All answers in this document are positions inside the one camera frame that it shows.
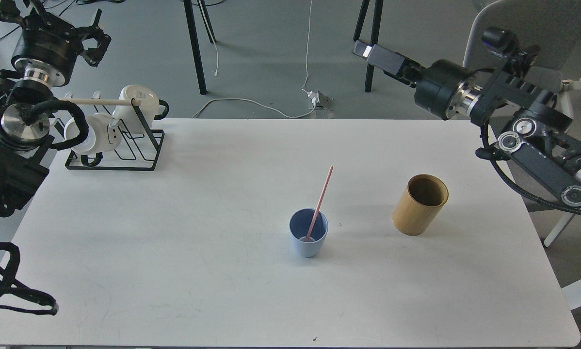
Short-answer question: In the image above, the grey office chair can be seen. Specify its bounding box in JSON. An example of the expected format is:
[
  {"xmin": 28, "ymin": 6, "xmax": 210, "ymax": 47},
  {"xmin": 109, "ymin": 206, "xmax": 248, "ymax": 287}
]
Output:
[{"xmin": 434, "ymin": 0, "xmax": 581, "ymax": 248}]

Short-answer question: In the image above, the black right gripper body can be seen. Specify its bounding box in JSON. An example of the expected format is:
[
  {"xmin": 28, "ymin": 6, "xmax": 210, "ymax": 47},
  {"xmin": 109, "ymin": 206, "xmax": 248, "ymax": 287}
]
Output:
[{"xmin": 353, "ymin": 40, "xmax": 424, "ymax": 88}]

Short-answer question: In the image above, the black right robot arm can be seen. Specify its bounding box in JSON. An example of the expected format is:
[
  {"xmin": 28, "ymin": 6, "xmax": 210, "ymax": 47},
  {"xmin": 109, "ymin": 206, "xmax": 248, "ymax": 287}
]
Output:
[{"xmin": 353, "ymin": 27, "xmax": 581, "ymax": 216}]

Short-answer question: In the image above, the pink chopstick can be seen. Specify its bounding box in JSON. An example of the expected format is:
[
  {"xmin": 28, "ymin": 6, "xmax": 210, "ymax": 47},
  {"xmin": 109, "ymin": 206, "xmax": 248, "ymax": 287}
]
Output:
[{"xmin": 304, "ymin": 165, "xmax": 334, "ymax": 242}]

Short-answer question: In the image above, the black cable bundle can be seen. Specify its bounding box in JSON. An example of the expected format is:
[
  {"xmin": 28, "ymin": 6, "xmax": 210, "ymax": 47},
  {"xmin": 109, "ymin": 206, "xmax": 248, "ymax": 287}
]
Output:
[{"xmin": 0, "ymin": 241, "xmax": 58, "ymax": 316}]

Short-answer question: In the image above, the black table leg left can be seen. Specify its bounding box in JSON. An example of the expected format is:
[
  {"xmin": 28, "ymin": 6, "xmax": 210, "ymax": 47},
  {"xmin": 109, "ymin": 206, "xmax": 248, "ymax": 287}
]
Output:
[{"xmin": 182, "ymin": 0, "xmax": 216, "ymax": 95}]

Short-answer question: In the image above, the white power plug adapter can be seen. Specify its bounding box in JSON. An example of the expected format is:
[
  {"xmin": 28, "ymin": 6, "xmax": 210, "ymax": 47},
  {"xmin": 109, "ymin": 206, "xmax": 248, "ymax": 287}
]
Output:
[{"xmin": 307, "ymin": 91, "xmax": 331, "ymax": 110}]

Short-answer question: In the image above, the wooden rack dowel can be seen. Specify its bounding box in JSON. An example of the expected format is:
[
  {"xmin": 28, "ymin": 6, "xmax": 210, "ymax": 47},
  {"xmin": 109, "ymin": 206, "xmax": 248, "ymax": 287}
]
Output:
[{"xmin": 59, "ymin": 98, "xmax": 141, "ymax": 106}]

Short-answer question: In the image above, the white mug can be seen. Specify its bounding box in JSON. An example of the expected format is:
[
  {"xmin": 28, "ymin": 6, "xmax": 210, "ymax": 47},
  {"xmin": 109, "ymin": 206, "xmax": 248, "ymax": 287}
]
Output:
[
  {"xmin": 112, "ymin": 84, "xmax": 169, "ymax": 136},
  {"xmin": 71, "ymin": 112, "xmax": 123, "ymax": 167}
]

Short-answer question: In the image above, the black table leg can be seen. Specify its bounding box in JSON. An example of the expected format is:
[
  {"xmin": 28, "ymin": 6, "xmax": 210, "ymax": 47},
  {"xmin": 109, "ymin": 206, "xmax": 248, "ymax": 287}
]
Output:
[
  {"xmin": 353, "ymin": 0, "xmax": 384, "ymax": 93},
  {"xmin": 182, "ymin": 0, "xmax": 216, "ymax": 95}
]

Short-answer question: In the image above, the white mug upper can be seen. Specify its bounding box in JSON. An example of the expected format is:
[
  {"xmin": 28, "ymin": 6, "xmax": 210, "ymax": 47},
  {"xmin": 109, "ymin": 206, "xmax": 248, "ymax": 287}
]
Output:
[{"xmin": 112, "ymin": 84, "xmax": 169, "ymax": 136}]

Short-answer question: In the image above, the bamboo cylindrical holder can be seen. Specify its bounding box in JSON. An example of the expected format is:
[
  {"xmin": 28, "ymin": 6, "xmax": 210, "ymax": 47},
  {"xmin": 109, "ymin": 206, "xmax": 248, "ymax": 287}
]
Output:
[{"xmin": 392, "ymin": 174, "xmax": 449, "ymax": 236}]

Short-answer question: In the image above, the white mug lower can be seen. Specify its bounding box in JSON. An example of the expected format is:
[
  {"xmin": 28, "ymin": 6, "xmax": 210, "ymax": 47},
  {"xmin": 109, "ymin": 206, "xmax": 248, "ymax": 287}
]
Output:
[{"xmin": 71, "ymin": 112, "xmax": 123, "ymax": 167}]

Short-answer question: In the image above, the white floor cable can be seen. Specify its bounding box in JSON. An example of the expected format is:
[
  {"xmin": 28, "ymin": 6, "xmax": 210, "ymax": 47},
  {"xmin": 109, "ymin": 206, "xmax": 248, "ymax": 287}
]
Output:
[{"xmin": 192, "ymin": 0, "xmax": 316, "ymax": 119}]

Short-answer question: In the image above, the black table leg right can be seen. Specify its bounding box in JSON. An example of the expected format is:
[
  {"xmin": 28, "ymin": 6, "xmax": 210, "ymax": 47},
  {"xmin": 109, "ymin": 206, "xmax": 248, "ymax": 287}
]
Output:
[{"xmin": 353, "ymin": 0, "xmax": 384, "ymax": 93}]

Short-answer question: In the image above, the black wire mug rack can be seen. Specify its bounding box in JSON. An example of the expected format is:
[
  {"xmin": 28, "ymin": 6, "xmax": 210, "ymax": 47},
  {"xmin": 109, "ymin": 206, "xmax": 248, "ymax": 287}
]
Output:
[{"xmin": 65, "ymin": 105, "xmax": 165, "ymax": 172}]

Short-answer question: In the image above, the blue plastic cup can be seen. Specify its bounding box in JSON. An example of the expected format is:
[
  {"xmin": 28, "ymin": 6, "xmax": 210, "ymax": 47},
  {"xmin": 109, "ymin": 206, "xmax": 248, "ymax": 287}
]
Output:
[{"xmin": 289, "ymin": 208, "xmax": 329, "ymax": 258}]

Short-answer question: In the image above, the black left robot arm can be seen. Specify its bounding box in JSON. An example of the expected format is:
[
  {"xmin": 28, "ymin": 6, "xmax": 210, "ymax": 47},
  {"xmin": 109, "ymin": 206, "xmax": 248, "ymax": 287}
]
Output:
[{"xmin": 0, "ymin": 0, "xmax": 111, "ymax": 217}]

